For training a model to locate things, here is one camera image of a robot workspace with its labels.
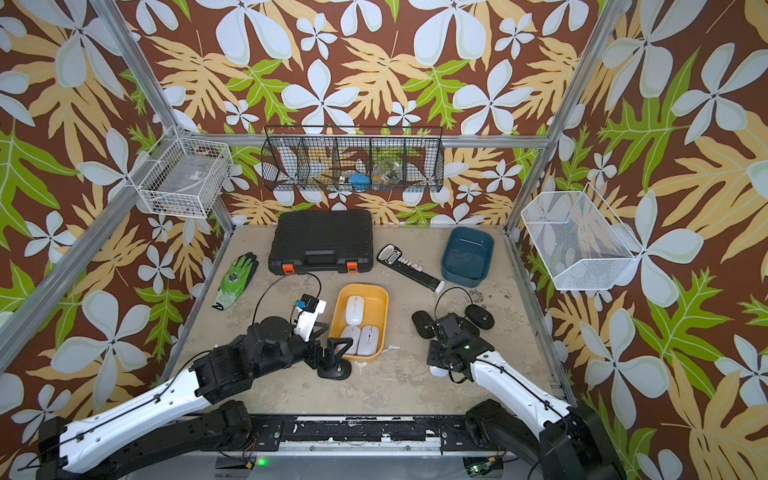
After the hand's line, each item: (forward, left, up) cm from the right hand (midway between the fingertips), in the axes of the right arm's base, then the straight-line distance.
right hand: (432, 353), depth 87 cm
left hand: (-3, +24, +21) cm, 32 cm away
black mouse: (-6, +26, +1) cm, 27 cm away
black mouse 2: (+10, +2, 0) cm, 10 cm away
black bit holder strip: (+37, +10, 0) cm, 39 cm away
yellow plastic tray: (+14, +17, 0) cm, 22 cm away
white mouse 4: (-6, -1, +1) cm, 6 cm away
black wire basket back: (+53, +21, +31) cm, 65 cm away
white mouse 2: (+6, +24, +1) cm, 24 cm away
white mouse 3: (+3, +19, +1) cm, 19 cm away
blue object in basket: (+45, +22, +28) cm, 57 cm away
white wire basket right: (+22, -40, +26) cm, 52 cm away
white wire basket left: (+40, +73, +34) cm, 90 cm away
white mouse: (+15, +23, +1) cm, 28 cm away
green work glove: (+25, +66, +1) cm, 71 cm away
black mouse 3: (+12, -17, 0) cm, 20 cm away
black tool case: (+39, +34, +6) cm, 52 cm away
